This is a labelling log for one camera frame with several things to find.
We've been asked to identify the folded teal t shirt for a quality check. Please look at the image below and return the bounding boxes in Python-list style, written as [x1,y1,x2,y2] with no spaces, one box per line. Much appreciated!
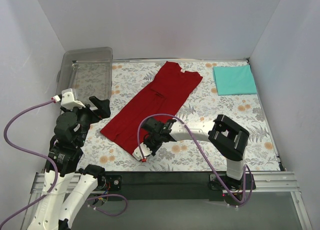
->
[213,65,257,96]

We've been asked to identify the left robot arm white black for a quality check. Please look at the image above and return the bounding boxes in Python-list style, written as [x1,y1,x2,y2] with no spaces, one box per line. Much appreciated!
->
[28,96,111,230]

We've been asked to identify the aluminium frame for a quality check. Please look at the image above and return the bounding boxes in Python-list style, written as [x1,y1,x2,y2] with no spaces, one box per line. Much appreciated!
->
[21,171,313,230]

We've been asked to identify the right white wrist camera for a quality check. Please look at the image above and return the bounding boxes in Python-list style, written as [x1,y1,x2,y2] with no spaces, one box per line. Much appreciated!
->
[132,143,152,162]

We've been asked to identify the red t shirt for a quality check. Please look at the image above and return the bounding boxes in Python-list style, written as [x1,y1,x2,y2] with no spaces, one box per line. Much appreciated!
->
[100,61,203,154]

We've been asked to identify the floral table mat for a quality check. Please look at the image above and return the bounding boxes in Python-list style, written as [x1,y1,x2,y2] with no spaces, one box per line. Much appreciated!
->
[78,60,280,171]

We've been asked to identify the clear plastic bin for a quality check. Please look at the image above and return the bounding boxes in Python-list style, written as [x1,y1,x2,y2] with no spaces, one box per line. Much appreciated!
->
[56,47,113,104]

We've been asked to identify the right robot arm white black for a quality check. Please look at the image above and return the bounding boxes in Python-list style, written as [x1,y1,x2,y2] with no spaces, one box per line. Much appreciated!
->
[133,114,250,189]

